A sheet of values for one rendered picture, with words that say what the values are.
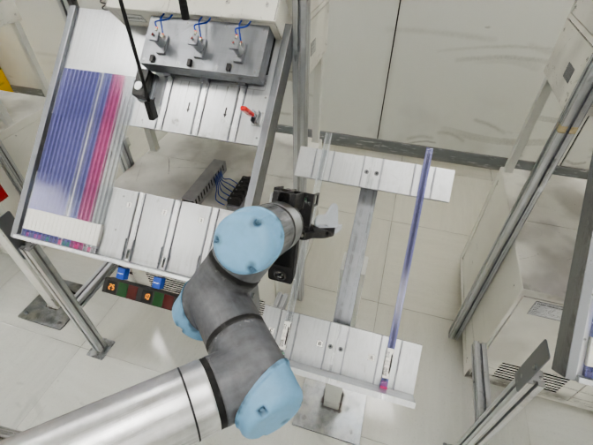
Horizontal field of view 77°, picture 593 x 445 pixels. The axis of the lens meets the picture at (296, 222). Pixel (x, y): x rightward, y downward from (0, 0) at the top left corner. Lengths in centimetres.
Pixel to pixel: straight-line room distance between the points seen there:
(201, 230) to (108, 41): 64
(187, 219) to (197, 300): 57
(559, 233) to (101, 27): 158
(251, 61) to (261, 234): 67
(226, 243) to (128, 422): 19
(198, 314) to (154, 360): 129
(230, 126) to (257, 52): 20
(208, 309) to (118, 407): 13
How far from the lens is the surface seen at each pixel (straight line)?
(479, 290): 158
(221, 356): 42
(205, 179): 142
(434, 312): 189
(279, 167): 153
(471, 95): 268
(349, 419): 157
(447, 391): 171
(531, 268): 133
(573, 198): 170
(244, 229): 42
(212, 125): 106
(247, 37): 105
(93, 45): 136
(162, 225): 106
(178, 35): 114
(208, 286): 47
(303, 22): 108
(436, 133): 278
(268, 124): 99
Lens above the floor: 148
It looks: 43 degrees down
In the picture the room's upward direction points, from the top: straight up
